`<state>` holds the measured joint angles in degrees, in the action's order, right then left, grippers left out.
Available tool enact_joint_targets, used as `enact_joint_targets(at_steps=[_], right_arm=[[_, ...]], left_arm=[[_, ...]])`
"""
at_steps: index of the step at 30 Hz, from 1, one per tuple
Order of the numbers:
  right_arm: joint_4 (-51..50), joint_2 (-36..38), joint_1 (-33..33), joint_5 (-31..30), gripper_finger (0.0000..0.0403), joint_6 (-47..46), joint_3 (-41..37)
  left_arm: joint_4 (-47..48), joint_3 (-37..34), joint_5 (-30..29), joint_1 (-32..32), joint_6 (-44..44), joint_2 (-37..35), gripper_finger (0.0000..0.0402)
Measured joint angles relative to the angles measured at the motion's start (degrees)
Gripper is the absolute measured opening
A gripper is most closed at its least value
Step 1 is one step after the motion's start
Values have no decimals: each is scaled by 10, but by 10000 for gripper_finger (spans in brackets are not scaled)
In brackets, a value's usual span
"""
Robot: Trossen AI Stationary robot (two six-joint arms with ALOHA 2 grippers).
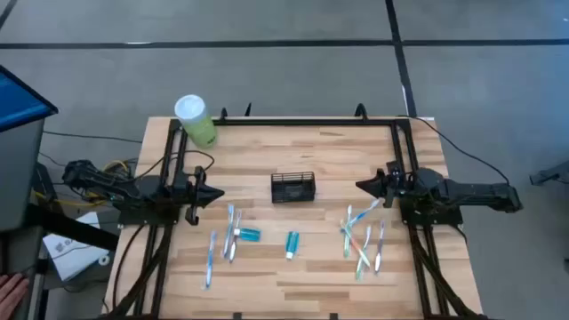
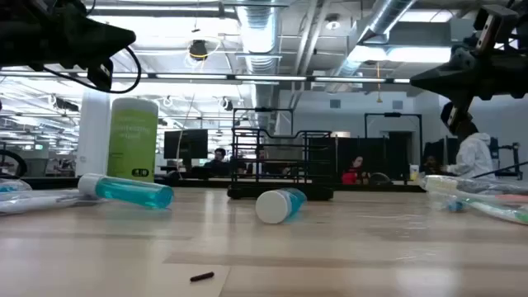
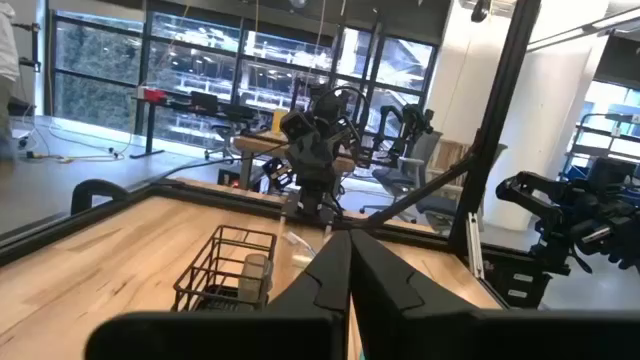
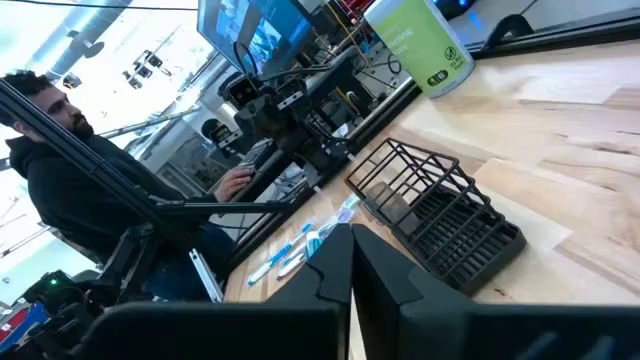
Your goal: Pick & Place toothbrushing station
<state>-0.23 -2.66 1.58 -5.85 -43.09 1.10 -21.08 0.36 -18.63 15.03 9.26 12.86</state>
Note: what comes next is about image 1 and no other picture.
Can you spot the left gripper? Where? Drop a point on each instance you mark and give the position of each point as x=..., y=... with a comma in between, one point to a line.
x=198, y=195

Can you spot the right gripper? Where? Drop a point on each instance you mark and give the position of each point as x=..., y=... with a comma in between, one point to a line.
x=393, y=186

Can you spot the blue toothbrush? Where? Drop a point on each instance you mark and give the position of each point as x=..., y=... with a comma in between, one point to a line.
x=210, y=260
x=234, y=249
x=366, y=211
x=228, y=231

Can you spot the teal toothpaste tube white cap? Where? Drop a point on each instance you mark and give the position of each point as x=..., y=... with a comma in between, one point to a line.
x=292, y=243
x=250, y=234

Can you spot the orange toothbrush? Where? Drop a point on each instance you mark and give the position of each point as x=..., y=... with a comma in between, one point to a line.
x=358, y=246

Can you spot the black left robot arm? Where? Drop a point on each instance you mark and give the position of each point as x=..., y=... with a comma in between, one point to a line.
x=102, y=182

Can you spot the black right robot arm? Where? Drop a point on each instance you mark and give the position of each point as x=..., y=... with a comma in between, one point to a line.
x=471, y=191

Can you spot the green disinfecting wipes canister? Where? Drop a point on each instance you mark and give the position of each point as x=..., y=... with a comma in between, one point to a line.
x=197, y=124

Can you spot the black table clamp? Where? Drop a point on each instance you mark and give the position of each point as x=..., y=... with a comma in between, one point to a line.
x=222, y=114
x=361, y=112
x=247, y=110

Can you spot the white tape roll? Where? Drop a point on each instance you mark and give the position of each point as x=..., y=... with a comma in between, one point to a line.
x=100, y=260

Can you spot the black desk bar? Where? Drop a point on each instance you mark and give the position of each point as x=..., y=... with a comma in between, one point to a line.
x=71, y=226

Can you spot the white printed paper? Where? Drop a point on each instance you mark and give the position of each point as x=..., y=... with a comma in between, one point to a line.
x=71, y=262

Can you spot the black stand foot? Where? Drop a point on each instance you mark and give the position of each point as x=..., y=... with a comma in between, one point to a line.
x=551, y=174

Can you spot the grey cabinet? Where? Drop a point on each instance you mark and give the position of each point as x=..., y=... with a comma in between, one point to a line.
x=20, y=178

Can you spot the blue-screen computer monitor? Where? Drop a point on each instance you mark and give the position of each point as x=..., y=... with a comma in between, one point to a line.
x=22, y=102

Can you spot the person's hand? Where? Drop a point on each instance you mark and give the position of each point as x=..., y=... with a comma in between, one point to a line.
x=11, y=295

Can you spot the black metal table frame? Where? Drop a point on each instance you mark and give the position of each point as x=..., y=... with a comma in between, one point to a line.
x=311, y=122

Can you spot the black edge bracket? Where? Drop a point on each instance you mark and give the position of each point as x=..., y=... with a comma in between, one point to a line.
x=333, y=316
x=237, y=316

